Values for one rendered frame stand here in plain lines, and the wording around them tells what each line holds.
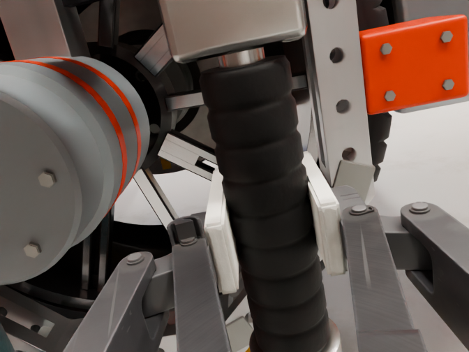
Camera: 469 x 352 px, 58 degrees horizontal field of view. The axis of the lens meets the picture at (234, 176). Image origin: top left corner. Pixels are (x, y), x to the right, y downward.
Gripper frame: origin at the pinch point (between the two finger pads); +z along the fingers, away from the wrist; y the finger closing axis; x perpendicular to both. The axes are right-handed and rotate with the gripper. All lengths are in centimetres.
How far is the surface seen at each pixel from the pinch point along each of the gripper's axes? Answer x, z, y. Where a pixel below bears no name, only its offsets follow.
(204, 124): -6, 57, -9
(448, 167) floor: -83, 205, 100
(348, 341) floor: -83, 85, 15
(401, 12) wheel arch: 6, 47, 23
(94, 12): 16, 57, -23
